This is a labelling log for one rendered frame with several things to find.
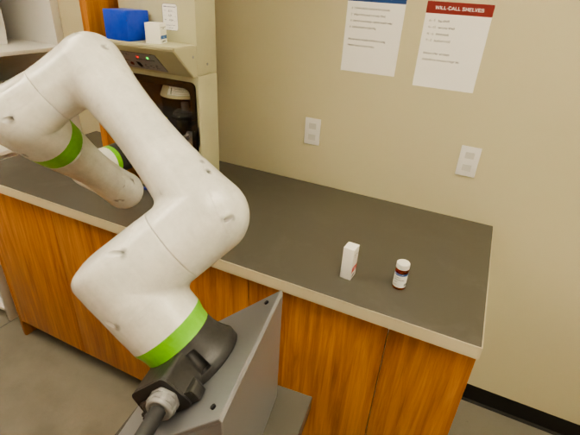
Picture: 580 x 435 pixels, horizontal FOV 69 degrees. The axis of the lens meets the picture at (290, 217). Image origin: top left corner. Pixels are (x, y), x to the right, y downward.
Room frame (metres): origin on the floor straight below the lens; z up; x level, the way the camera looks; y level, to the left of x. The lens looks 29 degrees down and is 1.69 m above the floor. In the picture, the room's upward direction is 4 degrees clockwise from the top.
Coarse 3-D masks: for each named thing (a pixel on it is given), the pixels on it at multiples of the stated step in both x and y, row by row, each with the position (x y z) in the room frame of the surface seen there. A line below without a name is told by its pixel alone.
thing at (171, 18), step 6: (162, 6) 1.51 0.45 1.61; (168, 6) 1.50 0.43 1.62; (174, 6) 1.49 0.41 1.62; (162, 12) 1.51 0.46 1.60; (168, 12) 1.50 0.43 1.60; (174, 12) 1.49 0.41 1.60; (162, 18) 1.51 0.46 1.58; (168, 18) 1.50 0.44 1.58; (174, 18) 1.49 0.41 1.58; (168, 24) 1.50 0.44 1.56; (174, 24) 1.49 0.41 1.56; (174, 30) 1.49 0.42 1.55
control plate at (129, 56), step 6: (126, 54) 1.48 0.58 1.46; (132, 54) 1.46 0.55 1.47; (138, 54) 1.44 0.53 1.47; (144, 54) 1.43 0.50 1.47; (150, 54) 1.42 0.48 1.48; (126, 60) 1.51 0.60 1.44; (132, 60) 1.49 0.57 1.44; (138, 60) 1.48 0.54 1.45; (144, 60) 1.46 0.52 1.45; (150, 60) 1.45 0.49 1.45; (156, 60) 1.43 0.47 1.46; (138, 66) 1.51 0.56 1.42; (144, 66) 1.50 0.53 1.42; (150, 66) 1.48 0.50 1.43; (162, 66) 1.45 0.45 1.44
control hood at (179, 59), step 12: (120, 48) 1.46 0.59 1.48; (132, 48) 1.43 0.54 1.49; (144, 48) 1.40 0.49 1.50; (156, 48) 1.38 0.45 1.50; (168, 48) 1.36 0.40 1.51; (180, 48) 1.38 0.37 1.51; (192, 48) 1.44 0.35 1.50; (168, 60) 1.41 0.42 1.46; (180, 60) 1.38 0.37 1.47; (192, 60) 1.43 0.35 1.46; (168, 72) 1.47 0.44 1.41; (180, 72) 1.44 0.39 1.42; (192, 72) 1.43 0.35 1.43
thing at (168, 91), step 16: (144, 80) 1.54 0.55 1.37; (160, 80) 1.51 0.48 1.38; (176, 80) 1.48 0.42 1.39; (160, 96) 1.51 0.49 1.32; (176, 96) 1.48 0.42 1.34; (192, 96) 1.45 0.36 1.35; (176, 112) 1.48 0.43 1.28; (192, 112) 1.45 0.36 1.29; (176, 128) 1.48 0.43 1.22; (192, 128) 1.45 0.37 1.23; (192, 144) 1.45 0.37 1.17
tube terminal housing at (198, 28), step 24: (120, 0) 1.58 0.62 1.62; (144, 0) 1.54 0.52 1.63; (168, 0) 1.50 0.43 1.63; (192, 0) 1.46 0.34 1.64; (192, 24) 1.46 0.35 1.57; (144, 72) 1.55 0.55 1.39; (216, 72) 1.55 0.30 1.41; (216, 96) 1.55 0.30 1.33; (216, 120) 1.54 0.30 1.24; (216, 144) 1.54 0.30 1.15
